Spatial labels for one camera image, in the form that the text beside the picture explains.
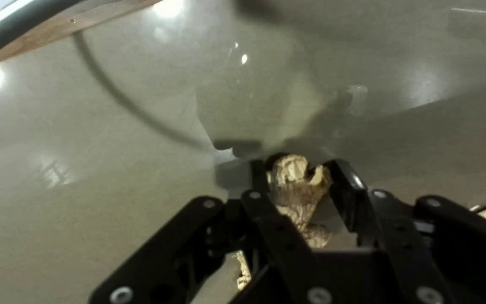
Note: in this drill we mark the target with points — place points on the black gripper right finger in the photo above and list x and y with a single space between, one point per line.
456 246

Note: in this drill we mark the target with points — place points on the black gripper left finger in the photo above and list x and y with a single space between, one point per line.
176 246

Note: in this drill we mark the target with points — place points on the wooden board edge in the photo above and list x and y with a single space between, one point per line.
58 25

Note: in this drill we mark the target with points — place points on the black edge strip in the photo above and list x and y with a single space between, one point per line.
7 37

